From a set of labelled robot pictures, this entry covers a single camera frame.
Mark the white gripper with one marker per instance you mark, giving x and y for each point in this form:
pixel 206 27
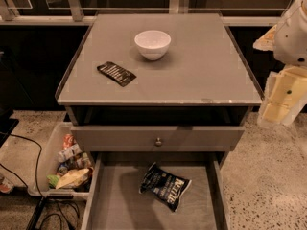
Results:
pixel 292 43

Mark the blue kettle chip bag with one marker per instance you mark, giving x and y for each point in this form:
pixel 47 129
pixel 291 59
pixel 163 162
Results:
pixel 167 187

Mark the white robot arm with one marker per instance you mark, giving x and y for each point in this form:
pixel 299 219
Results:
pixel 290 40

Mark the grey drawer cabinet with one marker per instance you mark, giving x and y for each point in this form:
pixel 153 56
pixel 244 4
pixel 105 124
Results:
pixel 201 80

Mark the round metal drawer knob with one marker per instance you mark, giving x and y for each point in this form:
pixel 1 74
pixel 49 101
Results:
pixel 158 142

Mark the closed grey top drawer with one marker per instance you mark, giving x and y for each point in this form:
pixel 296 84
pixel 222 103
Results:
pixel 142 138

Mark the open grey middle drawer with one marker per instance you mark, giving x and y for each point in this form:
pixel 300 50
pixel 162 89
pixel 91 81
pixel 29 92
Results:
pixel 115 203

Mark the yellow snack bag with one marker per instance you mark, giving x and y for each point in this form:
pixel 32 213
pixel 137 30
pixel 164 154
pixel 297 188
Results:
pixel 73 178

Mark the white ceramic bowl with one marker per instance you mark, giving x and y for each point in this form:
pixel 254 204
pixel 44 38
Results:
pixel 152 44

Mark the black snack packet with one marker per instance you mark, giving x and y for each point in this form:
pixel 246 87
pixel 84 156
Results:
pixel 116 73

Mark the white snack box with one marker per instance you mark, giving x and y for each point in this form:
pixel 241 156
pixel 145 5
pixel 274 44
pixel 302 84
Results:
pixel 66 154

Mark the clear plastic storage bin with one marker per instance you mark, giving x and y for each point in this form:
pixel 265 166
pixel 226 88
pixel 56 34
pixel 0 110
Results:
pixel 48 164

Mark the green snack packet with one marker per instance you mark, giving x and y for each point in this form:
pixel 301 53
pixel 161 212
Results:
pixel 53 181

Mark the black equipment at left edge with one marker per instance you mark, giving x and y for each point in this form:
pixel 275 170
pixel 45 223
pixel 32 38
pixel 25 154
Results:
pixel 7 123

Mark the red white object on floor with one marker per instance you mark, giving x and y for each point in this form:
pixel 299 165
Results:
pixel 5 185

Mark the metal window railing frame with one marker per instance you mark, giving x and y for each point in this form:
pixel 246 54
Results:
pixel 84 12

